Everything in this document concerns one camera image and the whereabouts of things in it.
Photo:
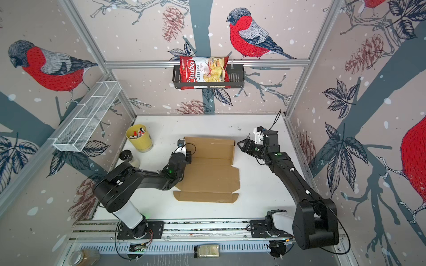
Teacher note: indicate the red cassava chips bag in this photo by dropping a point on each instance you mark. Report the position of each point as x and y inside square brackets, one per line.
[203, 69]

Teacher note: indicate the black lidded spice jar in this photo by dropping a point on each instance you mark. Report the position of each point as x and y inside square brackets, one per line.
[127, 156]

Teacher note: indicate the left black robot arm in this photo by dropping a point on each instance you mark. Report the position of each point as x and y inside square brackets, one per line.
[119, 185]

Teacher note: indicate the black wall basket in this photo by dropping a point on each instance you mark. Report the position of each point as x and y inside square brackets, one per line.
[235, 74]

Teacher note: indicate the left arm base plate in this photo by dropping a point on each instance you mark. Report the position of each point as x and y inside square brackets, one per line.
[145, 230]

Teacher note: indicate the glass jar lying flat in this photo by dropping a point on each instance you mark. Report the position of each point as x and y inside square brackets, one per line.
[207, 251]

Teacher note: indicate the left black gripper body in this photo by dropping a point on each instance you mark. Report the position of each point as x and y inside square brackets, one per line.
[187, 159]

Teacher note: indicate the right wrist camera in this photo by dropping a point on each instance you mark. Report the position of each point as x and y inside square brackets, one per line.
[259, 135]

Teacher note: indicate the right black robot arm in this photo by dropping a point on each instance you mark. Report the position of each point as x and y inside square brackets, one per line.
[314, 223]

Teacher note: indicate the brown cardboard box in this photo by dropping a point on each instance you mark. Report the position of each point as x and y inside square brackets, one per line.
[211, 176]

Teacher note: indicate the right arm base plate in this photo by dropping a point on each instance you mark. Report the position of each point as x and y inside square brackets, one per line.
[260, 228]

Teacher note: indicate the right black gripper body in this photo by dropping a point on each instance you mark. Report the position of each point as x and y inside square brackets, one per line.
[257, 151]

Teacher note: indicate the yellow cup with markers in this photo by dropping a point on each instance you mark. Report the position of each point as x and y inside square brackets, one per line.
[139, 137]

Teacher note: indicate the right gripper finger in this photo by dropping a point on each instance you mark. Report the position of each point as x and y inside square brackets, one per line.
[245, 142]
[244, 148]

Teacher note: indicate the white wire mesh shelf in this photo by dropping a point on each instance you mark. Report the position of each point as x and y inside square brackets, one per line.
[89, 114]

